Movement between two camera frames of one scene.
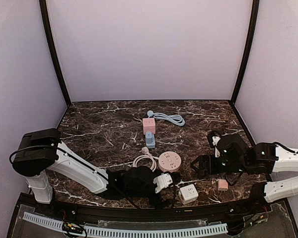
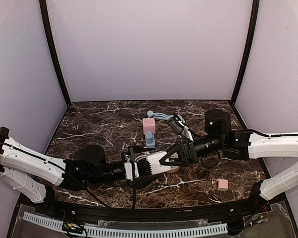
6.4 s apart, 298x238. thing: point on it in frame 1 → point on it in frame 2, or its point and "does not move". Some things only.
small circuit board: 68,226 does not move
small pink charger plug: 222,185 does not move
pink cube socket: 149,125 does not move
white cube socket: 188,194 → 156,167
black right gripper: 207,165 → 188,153
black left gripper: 175,177 → 132,153
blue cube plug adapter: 150,139 does not move
